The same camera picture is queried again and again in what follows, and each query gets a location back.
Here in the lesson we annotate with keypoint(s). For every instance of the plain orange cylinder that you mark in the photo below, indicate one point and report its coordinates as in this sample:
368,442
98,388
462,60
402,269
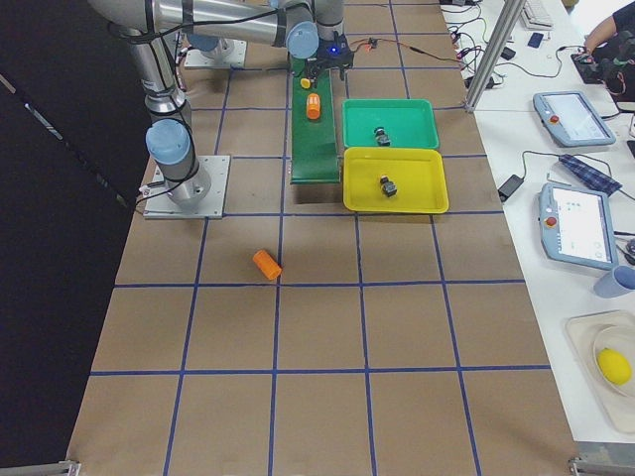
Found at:
267,265

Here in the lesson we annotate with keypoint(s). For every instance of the teach pendant near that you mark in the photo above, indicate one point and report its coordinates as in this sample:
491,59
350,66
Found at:
576,226

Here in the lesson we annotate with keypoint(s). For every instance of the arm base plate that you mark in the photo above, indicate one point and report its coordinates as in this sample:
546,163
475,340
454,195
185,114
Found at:
202,196
215,53

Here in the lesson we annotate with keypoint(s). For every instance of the teach pendant far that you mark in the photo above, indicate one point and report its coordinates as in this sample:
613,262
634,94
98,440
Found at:
571,120

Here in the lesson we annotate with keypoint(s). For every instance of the aluminium frame post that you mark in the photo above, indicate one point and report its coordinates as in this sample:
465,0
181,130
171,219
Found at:
503,27

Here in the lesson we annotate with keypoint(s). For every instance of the white bowl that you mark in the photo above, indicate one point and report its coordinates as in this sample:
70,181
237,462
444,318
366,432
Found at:
621,339

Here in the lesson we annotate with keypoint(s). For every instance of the green conveyor belt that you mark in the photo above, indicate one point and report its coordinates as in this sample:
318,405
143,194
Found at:
314,151

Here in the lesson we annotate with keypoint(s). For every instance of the blue cup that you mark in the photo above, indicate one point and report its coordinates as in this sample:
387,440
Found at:
616,283

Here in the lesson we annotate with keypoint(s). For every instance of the yellow lemon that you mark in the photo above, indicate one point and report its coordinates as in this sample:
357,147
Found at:
614,366

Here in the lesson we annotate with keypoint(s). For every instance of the yellow tray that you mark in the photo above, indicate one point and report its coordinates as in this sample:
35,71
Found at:
419,175

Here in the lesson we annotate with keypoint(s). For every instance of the orange battery cylinder with text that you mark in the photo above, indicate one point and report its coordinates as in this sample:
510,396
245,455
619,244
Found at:
313,106

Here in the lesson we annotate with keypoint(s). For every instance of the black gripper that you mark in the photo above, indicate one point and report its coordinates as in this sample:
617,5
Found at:
323,62

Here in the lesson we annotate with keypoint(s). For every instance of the blue plaid cloth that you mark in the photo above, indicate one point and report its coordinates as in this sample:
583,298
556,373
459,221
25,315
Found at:
591,177

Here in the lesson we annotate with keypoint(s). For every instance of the green push button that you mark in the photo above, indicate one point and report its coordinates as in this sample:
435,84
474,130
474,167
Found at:
382,139

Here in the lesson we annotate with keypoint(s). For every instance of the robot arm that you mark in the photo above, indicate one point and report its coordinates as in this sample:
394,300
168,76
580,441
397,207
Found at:
164,36

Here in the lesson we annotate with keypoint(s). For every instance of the green tray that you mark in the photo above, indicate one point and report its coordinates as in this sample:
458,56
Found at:
408,123

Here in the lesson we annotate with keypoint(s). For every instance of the beige tray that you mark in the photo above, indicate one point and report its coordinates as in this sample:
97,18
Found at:
582,331

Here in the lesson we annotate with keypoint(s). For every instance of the teach pendant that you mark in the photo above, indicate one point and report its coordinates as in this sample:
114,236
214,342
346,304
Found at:
571,120
576,226

